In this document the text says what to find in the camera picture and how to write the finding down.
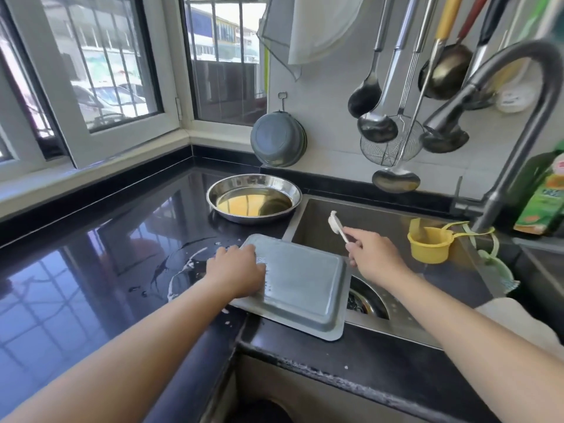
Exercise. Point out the rectangular steel tray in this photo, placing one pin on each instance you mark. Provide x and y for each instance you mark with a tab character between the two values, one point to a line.
300	286

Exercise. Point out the person's right forearm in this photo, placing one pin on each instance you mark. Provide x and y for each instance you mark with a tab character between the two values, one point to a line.
485	348

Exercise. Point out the steel wall hook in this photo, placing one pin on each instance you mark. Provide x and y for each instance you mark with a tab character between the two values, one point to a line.
282	101

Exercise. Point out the green dish soap bottle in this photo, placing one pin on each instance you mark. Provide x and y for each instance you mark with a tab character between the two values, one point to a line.
542	202

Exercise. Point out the green hanging sponge holder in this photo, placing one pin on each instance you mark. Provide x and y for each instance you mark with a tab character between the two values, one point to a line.
498	273

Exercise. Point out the grey hanging basin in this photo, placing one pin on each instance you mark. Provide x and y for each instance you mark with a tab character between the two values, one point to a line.
277	139

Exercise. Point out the yellow hanging sink cup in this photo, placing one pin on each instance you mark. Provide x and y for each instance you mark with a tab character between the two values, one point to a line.
429	244

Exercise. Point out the white hanging cloth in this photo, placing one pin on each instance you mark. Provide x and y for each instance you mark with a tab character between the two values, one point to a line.
322	26

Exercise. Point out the white dish rag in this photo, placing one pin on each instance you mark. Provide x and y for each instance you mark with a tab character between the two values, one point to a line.
520	321

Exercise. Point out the person's right hand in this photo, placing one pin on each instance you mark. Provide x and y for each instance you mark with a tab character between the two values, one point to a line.
379	258

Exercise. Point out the person's left forearm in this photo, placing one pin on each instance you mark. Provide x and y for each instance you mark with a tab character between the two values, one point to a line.
123	357

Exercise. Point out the white dish brush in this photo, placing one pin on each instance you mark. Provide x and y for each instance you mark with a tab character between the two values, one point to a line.
516	97

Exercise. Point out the stainless steel sink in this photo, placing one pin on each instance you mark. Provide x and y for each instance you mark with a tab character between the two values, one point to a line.
388	224

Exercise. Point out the steel soup ladle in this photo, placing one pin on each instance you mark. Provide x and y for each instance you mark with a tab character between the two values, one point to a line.
377	127

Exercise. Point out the dark green hanging basin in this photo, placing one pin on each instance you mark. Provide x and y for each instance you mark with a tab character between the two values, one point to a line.
305	141

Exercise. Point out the round steel basin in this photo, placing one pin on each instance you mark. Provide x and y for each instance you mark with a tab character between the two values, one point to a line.
254	202

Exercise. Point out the steel gooseneck faucet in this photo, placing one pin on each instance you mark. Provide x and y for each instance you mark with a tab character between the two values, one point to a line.
537	110

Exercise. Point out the person's left hand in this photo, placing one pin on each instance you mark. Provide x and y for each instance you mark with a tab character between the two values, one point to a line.
234	270

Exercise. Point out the white cleaning brush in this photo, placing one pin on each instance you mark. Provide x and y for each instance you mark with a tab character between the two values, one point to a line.
337	224

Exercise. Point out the round steel pan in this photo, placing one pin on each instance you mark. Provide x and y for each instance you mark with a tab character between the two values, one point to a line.
381	304

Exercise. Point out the hanging steel ladles and skimmer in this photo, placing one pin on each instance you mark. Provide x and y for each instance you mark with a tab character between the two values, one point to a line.
363	101

